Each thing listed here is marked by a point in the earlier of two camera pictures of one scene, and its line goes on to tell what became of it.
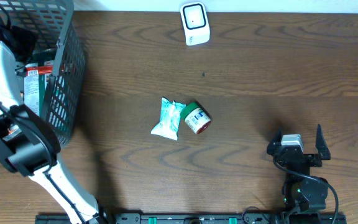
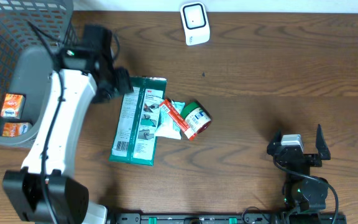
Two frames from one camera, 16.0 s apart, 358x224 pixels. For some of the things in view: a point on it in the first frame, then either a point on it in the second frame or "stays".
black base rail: (201, 218) stays
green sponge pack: (35, 84) -> (135, 135)
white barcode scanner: (195, 20) stays
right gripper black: (315, 160) stays
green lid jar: (196, 117) stays
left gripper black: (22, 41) -> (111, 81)
